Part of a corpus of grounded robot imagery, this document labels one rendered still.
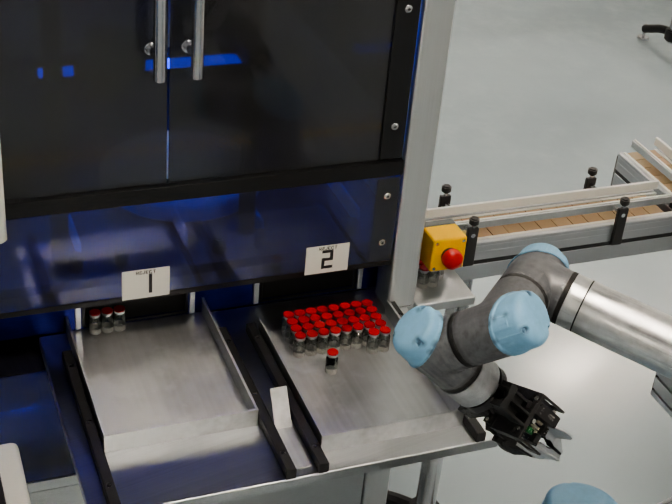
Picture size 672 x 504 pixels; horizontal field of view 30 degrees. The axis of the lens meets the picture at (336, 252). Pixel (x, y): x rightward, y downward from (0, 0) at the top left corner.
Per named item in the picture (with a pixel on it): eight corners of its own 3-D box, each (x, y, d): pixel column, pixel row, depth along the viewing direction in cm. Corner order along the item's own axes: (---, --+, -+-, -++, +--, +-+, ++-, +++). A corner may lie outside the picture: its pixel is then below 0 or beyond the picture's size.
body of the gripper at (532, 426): (541, 460, 171) (490, 418, 165) (500, 443, 179) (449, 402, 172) (568, 412, 173) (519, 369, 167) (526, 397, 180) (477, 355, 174)
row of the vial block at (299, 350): (291, 352, 229) (292, 332, 227) (381, 337, 235) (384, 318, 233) (295, 359, 228) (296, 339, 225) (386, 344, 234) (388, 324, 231)
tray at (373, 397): (258, 334, 234) (259, 318, 232) (386, 314, 242) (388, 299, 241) (320, 452, 207) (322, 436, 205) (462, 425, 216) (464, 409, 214)
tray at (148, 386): (65, 332, 229) (65, 316, 227) (203, 312, 238) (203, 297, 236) (104, 453, 203) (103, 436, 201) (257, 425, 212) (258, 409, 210)
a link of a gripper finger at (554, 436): (582, 462, 179) (546, 432, 174) (553, 451, 183) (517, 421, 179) (593, 444, 179) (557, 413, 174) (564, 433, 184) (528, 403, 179)
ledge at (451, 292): (388, 275, 258) (389, 267, 257) (445, 267, 262) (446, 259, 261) (415, 313, 247) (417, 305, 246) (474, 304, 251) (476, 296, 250)
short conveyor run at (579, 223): (393, 296, 255) (402, 230, 246) (365, 255, 267) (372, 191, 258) (677, 253, 278) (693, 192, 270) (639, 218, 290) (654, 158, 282)
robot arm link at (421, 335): (434, 342, 157) (382, 359, 162) (486, 385, 163) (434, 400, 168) (441, 292, 161) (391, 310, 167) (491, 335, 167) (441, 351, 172)
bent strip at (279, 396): (267, 415, 214) (269, 388, 211) (284, 412, 215) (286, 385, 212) (294, 469, 203) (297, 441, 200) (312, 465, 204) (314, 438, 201)
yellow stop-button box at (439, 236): (414, 253, 247) (418, 222, 243) (447, 248, 250) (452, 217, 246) (430, 273, 241) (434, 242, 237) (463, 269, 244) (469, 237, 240)
